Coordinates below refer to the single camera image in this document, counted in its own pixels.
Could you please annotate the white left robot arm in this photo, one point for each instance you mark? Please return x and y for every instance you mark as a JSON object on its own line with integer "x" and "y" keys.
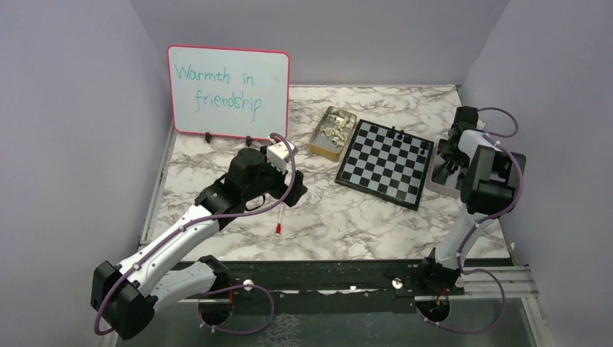
{"x": 127, "y": 295}

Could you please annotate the pink framed whiteboard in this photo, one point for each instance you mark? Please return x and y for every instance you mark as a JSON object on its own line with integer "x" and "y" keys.
{"x": 229, "y": 92}

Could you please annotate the black and silver chessboard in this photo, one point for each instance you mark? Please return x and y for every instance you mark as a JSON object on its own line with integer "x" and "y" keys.
{"x": 386, "y": 167}

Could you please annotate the white and red marker pen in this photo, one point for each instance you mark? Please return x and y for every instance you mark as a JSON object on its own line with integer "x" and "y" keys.
{"x": 279, "y": 221}

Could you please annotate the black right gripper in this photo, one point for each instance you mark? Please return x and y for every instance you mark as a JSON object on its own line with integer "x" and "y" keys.
{"x": 456, "y": 160}

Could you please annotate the pile of white chess pieces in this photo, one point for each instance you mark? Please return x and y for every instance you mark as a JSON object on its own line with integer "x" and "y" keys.
{"x": 335, "y": 126}

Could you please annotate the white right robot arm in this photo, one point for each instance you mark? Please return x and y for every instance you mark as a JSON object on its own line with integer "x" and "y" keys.
{"x": 491, "y": 183}

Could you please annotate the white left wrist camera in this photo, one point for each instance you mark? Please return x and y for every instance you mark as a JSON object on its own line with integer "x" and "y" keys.
{"x": 279, "y": 155}

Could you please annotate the pink tin tray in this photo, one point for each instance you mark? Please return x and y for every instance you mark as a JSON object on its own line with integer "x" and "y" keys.
{"x": 443, "y": 176}

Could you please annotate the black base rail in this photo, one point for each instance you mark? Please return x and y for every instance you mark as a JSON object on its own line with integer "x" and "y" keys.
{"x": 322, "y": 287}

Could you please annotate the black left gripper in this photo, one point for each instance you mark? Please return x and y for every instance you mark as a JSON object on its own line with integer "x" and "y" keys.
{"x": 298, "y": 190}

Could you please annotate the gold tin tray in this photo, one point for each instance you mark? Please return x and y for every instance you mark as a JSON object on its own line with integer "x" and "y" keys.
{"x": 320, "y": 145}

